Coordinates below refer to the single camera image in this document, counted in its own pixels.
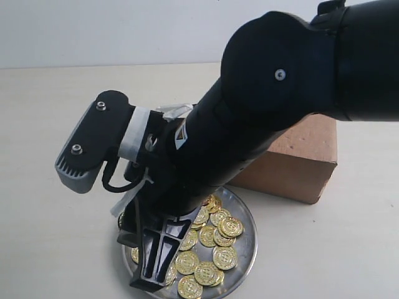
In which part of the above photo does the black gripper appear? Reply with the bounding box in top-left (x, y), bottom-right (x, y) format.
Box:
top-left (116, 108), bottom-right (281, 293)

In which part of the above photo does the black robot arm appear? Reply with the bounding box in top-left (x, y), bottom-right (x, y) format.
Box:
top-left (117, 1), bottom-right (398, 292)

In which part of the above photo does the brown cardboard slotted box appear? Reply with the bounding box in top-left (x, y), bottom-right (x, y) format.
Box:
top-left (229, 115), bottom-right (337, 204)

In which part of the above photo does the gold coin centre lower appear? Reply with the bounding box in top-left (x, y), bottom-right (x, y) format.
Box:
top-left (179, 230), bottom-right (198, 251)

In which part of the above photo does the gold coin bottom centre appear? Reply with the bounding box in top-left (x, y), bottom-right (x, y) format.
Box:
top-left (175, 251), bottom-right (200, 275)

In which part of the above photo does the gold coin centre right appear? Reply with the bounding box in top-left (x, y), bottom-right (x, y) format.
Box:
top-left (191, 206), bottom-right (209, 230)

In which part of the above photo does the gold coin middle right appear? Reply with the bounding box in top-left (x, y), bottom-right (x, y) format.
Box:
top-left (199, 225), bottom-right (216, 247)

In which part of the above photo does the gold coin right upper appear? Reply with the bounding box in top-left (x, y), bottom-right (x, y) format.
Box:
top-left (209, 208), bottom-right (231, 227)

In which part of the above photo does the gold coin bottom edge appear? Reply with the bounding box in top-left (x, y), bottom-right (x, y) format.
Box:
top-left (178, 275), bottom-right (203, 299)

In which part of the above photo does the gold coin stack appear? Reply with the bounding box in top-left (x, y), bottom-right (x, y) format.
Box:
top-left (218, 217), bottom-right (244, 238)
top-left (202, 194), bottom-right (222, 214)

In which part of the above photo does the gold coin bottom right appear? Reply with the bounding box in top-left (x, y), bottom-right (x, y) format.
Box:
top-left (194, 261), bottom-right (219, 286)

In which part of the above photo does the round steel plate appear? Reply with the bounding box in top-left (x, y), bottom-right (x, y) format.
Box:
top-left (122, 187), bottom-right (257, 298)

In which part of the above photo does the gold coin right lower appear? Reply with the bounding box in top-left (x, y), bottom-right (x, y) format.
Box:
top-left (213, 246), bottom-right (238, 270)

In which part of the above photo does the black camera cable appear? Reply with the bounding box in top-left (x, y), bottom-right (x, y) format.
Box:
top-left (99, 158), bottom-right (147, 196)

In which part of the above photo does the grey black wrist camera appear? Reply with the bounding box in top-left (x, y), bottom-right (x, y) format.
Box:
top-left (55, 90), bottom-right (135, 194)

